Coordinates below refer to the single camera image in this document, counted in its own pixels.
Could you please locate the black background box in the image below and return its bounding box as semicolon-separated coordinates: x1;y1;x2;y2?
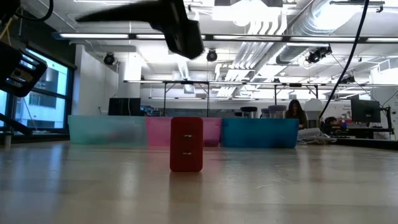
108;97;141;117

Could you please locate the blue plastic bin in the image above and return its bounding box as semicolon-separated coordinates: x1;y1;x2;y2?
221;117;299;149

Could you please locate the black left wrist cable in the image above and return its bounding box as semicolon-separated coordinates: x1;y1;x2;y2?
15;0;54;22

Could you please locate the thin black cable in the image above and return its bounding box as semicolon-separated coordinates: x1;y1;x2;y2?
319;0;371;119

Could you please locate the black computer monitor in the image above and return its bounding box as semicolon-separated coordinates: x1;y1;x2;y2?
350;98;381;124

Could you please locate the translucent green plastic bin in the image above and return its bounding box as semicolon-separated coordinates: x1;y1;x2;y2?
68;114;149;146

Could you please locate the person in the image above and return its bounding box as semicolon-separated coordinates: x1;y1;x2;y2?
285;99;308;130
323;116;346;133

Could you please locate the white light bulb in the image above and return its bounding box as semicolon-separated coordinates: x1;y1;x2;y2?
305;98;325;129

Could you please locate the tall red wall charger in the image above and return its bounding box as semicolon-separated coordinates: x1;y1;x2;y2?
169;116;204;172

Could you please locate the black aluminium table frame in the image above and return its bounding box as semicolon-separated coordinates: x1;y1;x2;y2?
0;112;34;136

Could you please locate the white cable bundle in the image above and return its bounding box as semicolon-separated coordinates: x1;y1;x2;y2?
297;127;338;146

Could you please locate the large window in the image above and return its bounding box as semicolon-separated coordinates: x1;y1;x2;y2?
0;46;75;130

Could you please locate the black background workbench frame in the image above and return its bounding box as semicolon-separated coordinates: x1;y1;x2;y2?
124;80;321;110

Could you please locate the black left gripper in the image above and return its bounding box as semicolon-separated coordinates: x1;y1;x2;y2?
0;42;48;98

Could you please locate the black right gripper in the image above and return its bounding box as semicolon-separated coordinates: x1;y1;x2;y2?
75;0;205;60

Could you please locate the long ceiling light strip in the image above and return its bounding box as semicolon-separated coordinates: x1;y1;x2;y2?
58;32;398;44

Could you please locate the translucent pink plastic bin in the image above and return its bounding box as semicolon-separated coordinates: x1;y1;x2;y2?
145;116;223;147

